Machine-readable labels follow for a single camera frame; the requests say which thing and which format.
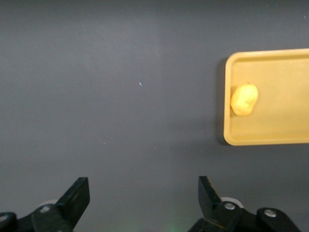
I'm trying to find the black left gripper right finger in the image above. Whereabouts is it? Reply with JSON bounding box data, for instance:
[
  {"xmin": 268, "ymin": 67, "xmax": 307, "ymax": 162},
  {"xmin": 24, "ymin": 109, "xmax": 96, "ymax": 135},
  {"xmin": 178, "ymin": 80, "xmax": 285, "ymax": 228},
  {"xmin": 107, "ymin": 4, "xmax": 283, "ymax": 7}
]
[{"xmin": 190, "ymin": 175, "xmax": 303, "ymax": 232}]

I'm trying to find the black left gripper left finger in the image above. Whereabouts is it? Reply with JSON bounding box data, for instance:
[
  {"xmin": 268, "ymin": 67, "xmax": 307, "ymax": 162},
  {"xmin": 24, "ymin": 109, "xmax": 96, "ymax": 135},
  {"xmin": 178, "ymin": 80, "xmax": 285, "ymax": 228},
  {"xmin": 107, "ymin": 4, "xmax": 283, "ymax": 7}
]
[{"xmin": 0, "ymin": 176, "xmax": 91, "ymax": 232}]

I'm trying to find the yellow potato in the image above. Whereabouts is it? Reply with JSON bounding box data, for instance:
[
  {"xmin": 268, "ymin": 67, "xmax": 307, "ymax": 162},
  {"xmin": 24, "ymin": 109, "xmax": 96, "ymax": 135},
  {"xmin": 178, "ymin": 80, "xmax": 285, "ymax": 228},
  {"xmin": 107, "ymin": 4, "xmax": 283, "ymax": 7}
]
[{"xmin": 230, "ymin": 82, "xmax": 259, "ymax": 116}]

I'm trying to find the yellow plastic tray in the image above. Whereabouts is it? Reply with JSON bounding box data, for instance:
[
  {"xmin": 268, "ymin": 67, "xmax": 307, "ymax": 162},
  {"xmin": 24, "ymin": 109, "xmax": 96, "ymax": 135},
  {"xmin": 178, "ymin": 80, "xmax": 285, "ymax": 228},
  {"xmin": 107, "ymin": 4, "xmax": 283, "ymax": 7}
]
[{"xmin": 223, "ymin": 48, "xmax": 309, "ymax": 146}]

